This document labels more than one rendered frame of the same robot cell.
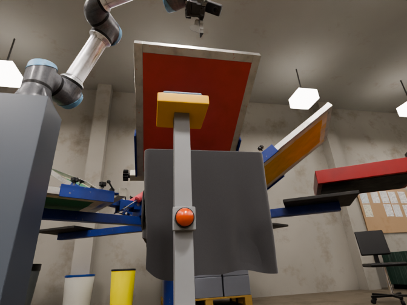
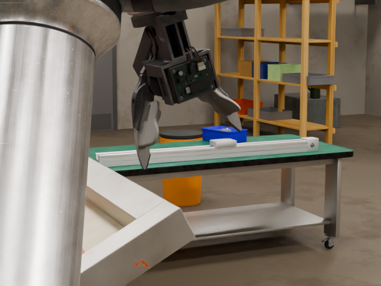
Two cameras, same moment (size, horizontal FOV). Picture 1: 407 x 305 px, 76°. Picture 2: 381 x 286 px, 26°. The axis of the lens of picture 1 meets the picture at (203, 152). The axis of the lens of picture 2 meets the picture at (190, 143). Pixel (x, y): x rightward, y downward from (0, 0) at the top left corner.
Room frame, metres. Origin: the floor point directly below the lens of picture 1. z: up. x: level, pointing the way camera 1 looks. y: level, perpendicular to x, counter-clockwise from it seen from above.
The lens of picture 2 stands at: (1.01, 1.06, 1.68)
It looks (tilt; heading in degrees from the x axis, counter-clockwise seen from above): 9 degrees down; 258
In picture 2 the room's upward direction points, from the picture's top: straight up
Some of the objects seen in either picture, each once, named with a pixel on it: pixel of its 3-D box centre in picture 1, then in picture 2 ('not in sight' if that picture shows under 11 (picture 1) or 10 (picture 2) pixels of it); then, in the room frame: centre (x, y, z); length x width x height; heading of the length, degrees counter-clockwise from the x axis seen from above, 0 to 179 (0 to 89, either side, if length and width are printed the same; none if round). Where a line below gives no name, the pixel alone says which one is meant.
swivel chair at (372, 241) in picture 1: (381, 264); not in sight; (4.19, -2.51, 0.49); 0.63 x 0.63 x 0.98
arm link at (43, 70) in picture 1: (42, 76); not in sight; (0.91, 0.70, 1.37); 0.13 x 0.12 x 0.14; 164
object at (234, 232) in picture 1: (209, 208); not in sight; (0.89, -0.01, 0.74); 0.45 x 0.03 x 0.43; 101
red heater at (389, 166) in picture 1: (361, 180); not in sight; (1.76, -1.09, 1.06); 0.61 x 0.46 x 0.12; 71
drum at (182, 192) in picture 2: not in sight; (181, 167); (-0.44, -5.92, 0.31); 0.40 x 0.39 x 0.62; 14
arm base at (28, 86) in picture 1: (34, 97); not in sight; (0.90, 0.70, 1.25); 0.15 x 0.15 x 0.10
